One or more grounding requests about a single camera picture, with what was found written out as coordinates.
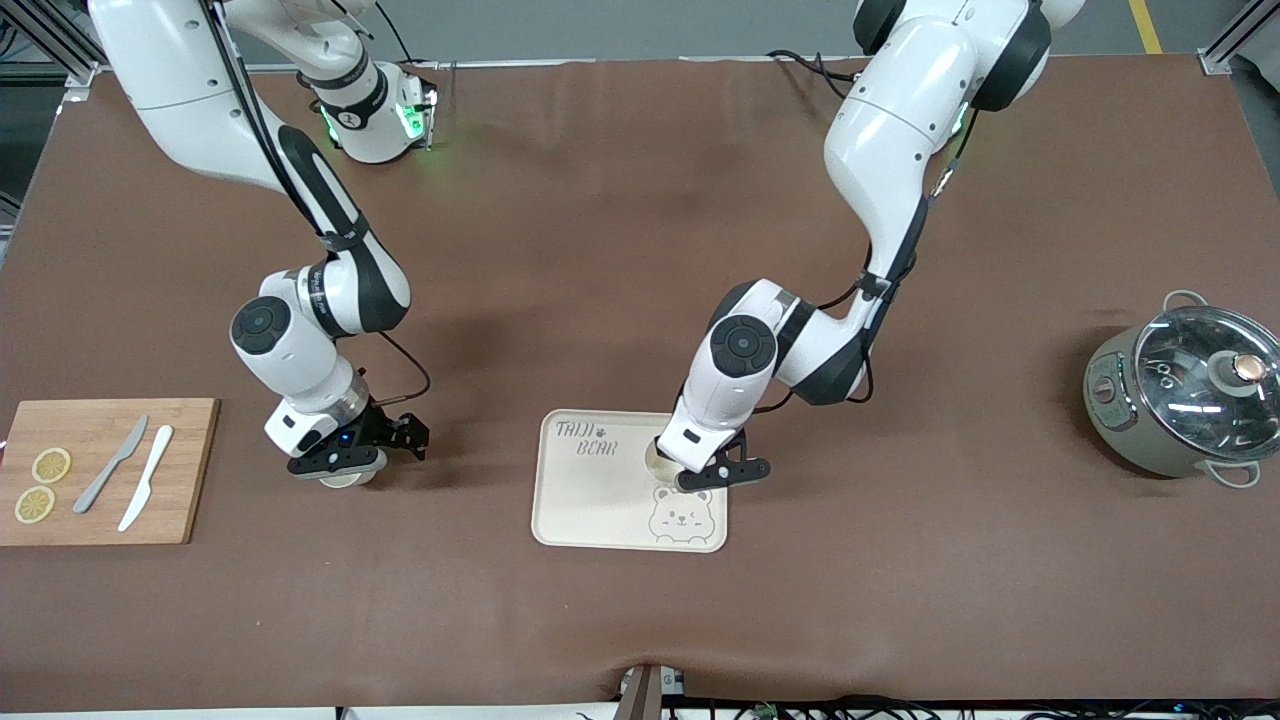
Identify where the grey pot with glass lid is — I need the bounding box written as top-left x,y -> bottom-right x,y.
1083,290 -> 1280,489

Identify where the cream bear print tray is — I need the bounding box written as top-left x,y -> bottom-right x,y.
531,409 -> 730,554

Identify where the black base cable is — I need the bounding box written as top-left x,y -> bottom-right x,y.
768,48 -> 863,86

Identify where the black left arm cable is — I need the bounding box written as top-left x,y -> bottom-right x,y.
755,100 -> 976,411

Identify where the bamboo cutting board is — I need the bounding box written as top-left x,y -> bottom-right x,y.
0,398 -> 221,547

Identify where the aluminium frame post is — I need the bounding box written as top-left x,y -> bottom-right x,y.
0,0 -> 101,89
1200,0 -> 1280,76

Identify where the glass pot lid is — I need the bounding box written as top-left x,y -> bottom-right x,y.
1133,305 -> 1280,463

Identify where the white plastic knife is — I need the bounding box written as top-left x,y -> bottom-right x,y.
118,425 -> 175,533

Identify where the table edge clamp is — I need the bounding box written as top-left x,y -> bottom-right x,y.
618,662 -> 689,720

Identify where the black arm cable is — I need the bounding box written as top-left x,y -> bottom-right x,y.
755,100 -> 976,411
205,0 -> 432,406

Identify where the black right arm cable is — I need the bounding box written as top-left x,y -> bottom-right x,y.
205,0 -> 432,406

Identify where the grey plastic knife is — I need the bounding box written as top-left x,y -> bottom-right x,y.
72,415 -> 150,515

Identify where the brown table cover mat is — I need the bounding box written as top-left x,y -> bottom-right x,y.
0,55 -> 1280,713

